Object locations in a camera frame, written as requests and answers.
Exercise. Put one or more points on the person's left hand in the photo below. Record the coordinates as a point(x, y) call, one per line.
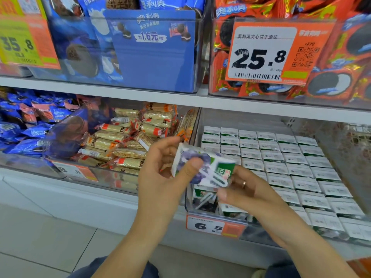
point(155, 185)

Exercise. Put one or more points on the person's right hand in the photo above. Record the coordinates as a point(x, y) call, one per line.
point(258, 199)

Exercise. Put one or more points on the rows of white juice cartons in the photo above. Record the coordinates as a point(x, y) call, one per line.
point(290, 165)

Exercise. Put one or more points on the blueberry juice carton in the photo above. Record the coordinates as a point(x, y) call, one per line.
point(211, 165)

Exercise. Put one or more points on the person's right forearm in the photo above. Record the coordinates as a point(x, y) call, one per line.
point(307, 252)

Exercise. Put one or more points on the person's left forearm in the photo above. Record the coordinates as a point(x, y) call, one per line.
point(130, 252)

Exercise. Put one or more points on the person's blue jeans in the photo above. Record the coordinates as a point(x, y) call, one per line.
point(116, 270)

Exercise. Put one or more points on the clear plastic display bin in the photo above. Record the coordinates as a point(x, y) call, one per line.
point(116, 179)
point(272, 230)

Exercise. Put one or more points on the small orange price tag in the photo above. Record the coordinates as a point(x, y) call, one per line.
point(214, 227)

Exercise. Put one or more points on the pile of yellow wafer bars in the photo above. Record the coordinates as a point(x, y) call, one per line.
point(130, 139)

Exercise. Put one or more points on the faded orange price tag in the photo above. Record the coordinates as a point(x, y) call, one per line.
point(75, 172)

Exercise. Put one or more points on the yellow orange snack packet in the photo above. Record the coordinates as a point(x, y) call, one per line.
point(360, 269)

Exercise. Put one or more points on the blue cardboard display box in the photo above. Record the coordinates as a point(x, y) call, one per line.
point(156, 60)

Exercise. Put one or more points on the pile of blue snack packets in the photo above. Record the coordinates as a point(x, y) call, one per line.
point(29, 124)

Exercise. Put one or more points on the large white orange price tag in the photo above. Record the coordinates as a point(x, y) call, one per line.
point(261, 55)

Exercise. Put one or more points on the stack of red cookie packets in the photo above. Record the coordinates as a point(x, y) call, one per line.
point(348, 66)

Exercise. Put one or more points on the yellow orange price sign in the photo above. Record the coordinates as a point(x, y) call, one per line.
point(23, 40)

